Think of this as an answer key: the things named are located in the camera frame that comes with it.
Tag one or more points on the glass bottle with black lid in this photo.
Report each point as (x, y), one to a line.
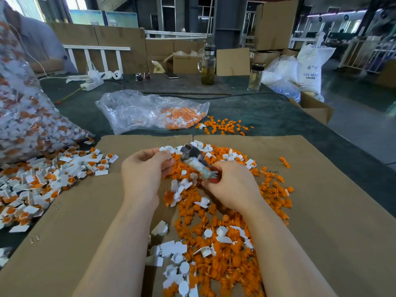
(256, 77)

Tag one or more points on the large clear bag of seals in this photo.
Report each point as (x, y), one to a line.
(31, 120)

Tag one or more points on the small clear plastic bag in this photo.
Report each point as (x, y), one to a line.
(130, 112)

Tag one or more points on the person's right hand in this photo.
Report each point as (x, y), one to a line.
(235, 185)

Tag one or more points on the row of upright cardboard sheets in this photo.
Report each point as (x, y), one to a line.
(134, 41)

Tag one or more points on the open brown cardboard box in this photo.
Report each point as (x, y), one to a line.
(312, 109)

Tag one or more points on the pile of assembled white-orange parts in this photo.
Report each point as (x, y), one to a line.
(37, 185)

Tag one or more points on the scatter of orange offcuts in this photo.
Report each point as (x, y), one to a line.
(225, 125)

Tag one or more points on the clear blue plastic bag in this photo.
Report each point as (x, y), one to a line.
(282, 79)

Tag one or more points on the dark steel pillar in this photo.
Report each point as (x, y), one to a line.
(230, 22)

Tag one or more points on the person's left hand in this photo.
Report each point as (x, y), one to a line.
(143, 176)

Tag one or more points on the black phone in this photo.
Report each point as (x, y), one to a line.
(171, 76)

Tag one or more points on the orange white plastic piece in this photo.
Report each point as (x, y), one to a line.
(101, 172)
(111, 158)

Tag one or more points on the person's left forearm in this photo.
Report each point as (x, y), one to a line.
(111, 259)

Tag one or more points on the white power strip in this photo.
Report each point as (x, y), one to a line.
(93, 81)

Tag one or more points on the flat brown cardboard panel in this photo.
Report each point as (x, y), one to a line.
(233, 61)

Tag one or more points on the person's right forearm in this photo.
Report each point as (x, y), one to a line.
(288, 264)

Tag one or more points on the pile of orange and white parts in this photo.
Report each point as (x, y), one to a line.
(216, 241)

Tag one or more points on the white metal rack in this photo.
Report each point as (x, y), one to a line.
(369, 52)

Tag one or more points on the open cardboard box with paper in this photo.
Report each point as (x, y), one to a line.
(185, 63)

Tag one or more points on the white woven sack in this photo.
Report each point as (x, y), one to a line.
(315, 65)

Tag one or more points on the tall brown cardboard box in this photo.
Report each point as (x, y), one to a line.
(276, 25)

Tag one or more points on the brown cardboard sheet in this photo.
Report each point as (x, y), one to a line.
(352, 213)
(65, 225)

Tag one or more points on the white railing frame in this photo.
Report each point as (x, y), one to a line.
(97, 48)

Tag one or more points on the glass tea jar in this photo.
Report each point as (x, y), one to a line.
(208, 65)

